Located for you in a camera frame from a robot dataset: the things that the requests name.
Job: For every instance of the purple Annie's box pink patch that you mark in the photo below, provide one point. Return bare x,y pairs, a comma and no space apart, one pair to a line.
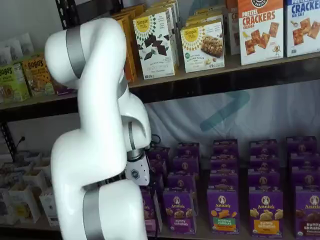
160,153
160,167
148,212

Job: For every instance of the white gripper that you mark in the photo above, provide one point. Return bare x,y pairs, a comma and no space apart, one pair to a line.
137,170

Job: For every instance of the Simple Mills almond bar box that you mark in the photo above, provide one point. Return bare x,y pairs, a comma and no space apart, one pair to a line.
202,50
203,17

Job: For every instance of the purple Annie's box brown patch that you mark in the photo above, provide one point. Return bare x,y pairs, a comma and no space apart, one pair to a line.
308,212
301,144
306,177
303,160

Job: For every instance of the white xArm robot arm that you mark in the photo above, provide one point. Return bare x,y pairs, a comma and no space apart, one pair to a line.
100,100

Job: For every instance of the purple Annie's box green patch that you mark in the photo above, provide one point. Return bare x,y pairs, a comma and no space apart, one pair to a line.
223,181
223,212
225,148
223,165

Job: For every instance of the orange Bobo's box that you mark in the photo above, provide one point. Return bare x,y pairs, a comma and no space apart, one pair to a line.
37,77

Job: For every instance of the green Bobo's box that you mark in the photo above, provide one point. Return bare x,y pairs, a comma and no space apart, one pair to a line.
12,82

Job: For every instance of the pretzel crackers cheddar box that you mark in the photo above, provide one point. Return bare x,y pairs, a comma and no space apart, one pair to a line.
261,32

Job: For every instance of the brown orange snack box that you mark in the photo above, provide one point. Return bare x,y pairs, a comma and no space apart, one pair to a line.
232,30

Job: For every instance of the purple Annie's box orange patch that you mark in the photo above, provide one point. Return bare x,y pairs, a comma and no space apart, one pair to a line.
263,181
263,148
263,165
266,215

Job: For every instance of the white pouch bags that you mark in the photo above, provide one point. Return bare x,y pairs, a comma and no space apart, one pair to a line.
15,50

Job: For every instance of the black metal shelving frame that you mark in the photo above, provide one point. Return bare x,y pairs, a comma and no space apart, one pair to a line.
225,82

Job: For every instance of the pretzel crackers sea salt box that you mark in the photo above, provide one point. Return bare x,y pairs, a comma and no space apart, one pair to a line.
303,27

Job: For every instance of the white backdrop sheet teal logo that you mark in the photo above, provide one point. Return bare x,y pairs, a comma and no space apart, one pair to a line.
275,112

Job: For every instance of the Simple Mills dark chocolate box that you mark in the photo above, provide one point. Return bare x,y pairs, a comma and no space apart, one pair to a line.
153,50

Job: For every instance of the flat purple package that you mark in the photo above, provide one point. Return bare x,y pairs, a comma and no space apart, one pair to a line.
66,90

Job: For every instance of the white product box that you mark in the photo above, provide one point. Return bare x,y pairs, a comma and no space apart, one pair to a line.
23,202
7,207
41,178
50,207

